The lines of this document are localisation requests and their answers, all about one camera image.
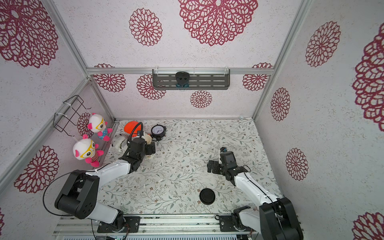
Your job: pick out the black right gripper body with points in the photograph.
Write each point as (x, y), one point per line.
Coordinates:
(216, 166)

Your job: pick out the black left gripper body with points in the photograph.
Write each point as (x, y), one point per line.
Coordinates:
(149, 148)

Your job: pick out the floral paper milk tea cup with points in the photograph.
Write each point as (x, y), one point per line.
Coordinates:
(147, 138)

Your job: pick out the black cup lid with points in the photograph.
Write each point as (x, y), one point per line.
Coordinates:
(207, 196)

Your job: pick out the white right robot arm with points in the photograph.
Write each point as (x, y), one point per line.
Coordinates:
(276, 218)

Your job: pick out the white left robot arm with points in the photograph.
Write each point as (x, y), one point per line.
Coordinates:
(79, 195)

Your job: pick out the white plush dog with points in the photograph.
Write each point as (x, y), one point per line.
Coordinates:
(119, 143)

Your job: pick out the orange plastic toy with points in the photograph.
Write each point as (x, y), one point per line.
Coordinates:
(133, 129)

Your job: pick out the black alarm clock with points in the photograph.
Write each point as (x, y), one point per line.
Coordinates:
(158, 132)

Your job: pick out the plush doll blue dress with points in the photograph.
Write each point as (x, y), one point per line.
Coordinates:
(99, 126)

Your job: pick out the plush doll striped dress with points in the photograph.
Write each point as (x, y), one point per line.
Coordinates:
(86, 149)

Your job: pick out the grey wall shelf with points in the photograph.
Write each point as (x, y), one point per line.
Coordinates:
(199, 80)

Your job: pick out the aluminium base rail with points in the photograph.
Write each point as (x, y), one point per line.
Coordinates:
(155, 227)

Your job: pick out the black wire basket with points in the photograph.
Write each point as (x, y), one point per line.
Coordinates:
(74, 107)

